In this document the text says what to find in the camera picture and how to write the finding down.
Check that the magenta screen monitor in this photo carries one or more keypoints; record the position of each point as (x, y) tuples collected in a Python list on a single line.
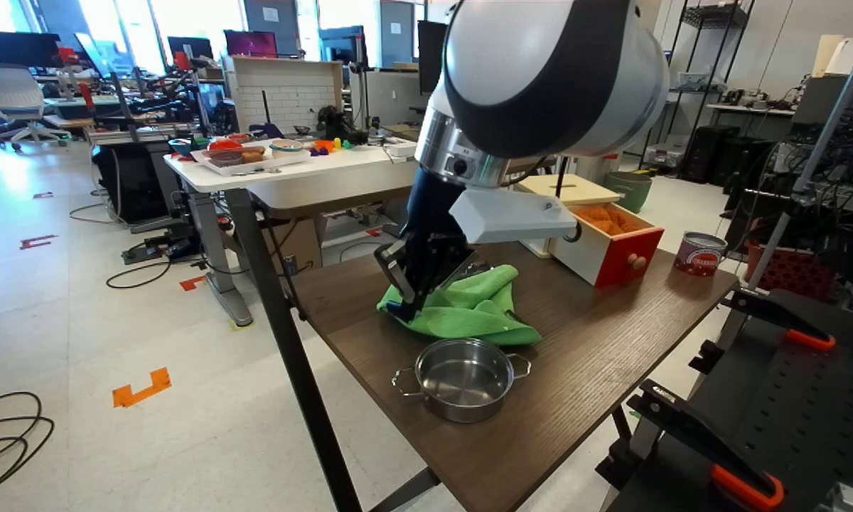
[(251, 45)]

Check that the red perforated box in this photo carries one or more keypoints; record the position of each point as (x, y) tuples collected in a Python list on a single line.
[(790, 273)]

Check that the red front wooden drawer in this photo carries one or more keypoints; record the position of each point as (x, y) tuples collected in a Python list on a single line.
[(625, 257)]

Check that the orange plastic item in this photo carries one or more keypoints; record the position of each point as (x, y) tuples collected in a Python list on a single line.
[(226, 146)]

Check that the dark computer monitor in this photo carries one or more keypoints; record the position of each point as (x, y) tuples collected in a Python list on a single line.
[(17, 48)]

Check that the aluminium pole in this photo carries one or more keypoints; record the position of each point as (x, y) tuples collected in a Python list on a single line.
[(839, 103)]

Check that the green microfiber towel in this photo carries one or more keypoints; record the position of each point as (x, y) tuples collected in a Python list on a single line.
[(472, 304)]

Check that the green bin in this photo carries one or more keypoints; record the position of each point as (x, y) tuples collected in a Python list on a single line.
[(630, 190)]

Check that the stainless steel pot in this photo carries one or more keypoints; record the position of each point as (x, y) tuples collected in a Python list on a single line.
[(459, 381)]

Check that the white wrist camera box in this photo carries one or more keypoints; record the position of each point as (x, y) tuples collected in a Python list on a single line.
[(516, 218)]

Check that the orange floor tape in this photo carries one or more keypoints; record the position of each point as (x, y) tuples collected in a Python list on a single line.
[(143, 389)]

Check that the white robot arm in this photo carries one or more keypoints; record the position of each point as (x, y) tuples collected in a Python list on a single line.
[(549, 68)]

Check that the light wooden box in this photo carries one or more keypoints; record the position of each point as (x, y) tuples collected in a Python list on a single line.
[(563, 190)]

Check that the white desk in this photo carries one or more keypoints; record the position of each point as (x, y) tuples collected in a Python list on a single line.
[(207, 176)]

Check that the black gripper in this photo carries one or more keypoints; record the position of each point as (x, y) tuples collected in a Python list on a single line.
[(431, 228)]

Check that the metal shelf rack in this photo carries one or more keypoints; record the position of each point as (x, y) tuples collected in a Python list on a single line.
[(719, 68)]

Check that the white swivel chair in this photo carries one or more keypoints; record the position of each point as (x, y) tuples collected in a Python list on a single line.
[(10, 95)]

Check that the white perforated panel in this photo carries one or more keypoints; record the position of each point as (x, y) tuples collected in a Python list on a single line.
[(288, 95)]

